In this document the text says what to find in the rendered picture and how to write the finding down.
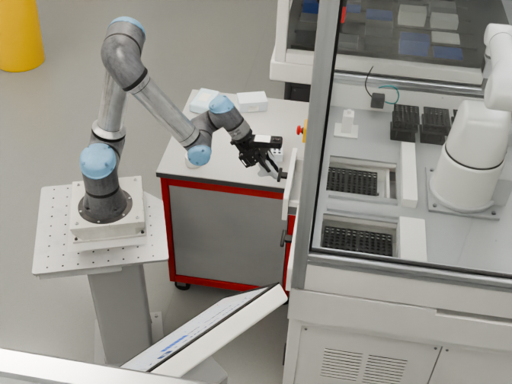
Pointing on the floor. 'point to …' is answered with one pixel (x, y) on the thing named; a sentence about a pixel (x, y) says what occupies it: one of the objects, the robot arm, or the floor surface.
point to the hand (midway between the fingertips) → (277, 172)
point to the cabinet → (385, 358)
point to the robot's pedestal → (120, 305)
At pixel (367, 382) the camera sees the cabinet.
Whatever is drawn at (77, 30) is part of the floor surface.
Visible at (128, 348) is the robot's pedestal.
